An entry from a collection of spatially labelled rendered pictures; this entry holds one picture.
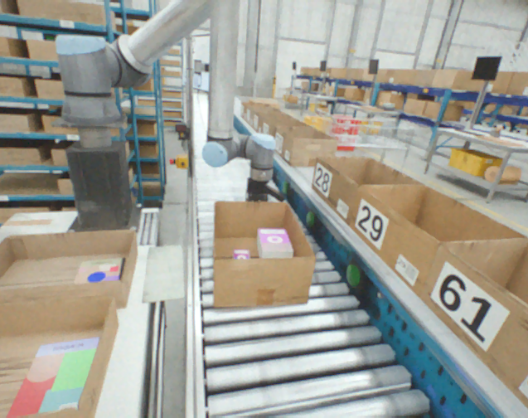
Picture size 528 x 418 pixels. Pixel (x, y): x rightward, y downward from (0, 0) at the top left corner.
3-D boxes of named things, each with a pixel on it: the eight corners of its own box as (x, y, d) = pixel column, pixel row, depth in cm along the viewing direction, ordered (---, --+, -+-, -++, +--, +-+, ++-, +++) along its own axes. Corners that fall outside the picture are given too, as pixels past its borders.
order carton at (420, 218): (347, 226, 113) (357, 185, 106) (414, 224, 120) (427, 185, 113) (418, 298, 78) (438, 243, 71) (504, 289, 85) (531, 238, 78)
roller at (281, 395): (200, 406, 66) (200, 392, 64) (400, 372, 78) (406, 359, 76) (201, 430, 62) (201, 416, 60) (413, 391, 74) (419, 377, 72)
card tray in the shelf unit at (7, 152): (-37, 163, 177) (-43, 147, 172) (-9, 150, 203) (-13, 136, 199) (41, 164, 187) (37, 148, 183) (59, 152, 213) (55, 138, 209)
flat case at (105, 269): (66, 305, 83) (65, 301, 82) (81, 264, 99) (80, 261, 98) (120, 298, 87) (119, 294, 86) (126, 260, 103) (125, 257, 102)
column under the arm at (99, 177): (65, 236, 114) (46, 152, 100) (82, 208, 136) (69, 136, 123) (138, 232, 121) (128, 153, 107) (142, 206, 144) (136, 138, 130)
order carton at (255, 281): (213, 238, 122) (213, 201, 115) (283, 238, 127) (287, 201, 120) (212, 308, 87) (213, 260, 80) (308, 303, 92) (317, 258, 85)
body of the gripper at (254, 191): (244, 201, 126) (246, 175, 120) (264, 201, 128) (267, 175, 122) (248, 210, 119) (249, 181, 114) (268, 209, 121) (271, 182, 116)
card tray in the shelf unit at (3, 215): (-19, 222, 194) (-24, 209, 189) (6, 203, 220) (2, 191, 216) (51, 221, 203) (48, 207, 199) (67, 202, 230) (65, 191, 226)
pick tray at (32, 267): (15, 260, 99) (7, 235, 94) (138, 253, 109) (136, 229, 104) (-41, 327, 74) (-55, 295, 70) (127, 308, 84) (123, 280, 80)
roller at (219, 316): (197, 318, 89) (196, 306, 87) (353, 303, 101) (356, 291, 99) (197, 332, 85) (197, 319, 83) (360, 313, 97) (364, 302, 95)
